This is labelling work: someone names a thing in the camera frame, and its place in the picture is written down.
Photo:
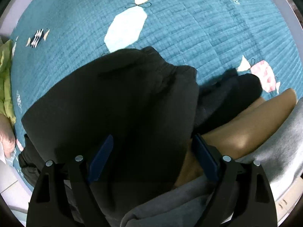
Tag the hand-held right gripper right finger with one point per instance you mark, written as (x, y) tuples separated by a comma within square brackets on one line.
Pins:
[(206, 157)]

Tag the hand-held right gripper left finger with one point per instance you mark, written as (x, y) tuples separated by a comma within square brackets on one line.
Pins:
[(100, 158)]

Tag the black hooded sweatshirt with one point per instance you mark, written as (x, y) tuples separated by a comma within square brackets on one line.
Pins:
[(118, 104)]

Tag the tan folded garment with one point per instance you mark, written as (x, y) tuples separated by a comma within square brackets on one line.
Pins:
[(239, 132)]

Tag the dark folded garment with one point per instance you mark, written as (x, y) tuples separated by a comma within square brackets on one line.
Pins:
[(224, 97)]

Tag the grey folded garment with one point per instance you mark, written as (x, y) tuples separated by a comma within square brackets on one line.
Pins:
[(274, 151)]

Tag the pink cloth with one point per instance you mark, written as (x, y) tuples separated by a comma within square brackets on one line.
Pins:
[(6, 132)]

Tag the white paper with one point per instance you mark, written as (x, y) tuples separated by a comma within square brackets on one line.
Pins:
[(2, 153)]

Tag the teal quilted blanket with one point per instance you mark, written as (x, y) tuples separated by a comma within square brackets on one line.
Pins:
[(189, 33)]

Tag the yellow-green cloth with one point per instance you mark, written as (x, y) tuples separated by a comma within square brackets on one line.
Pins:
[(6, 75)]

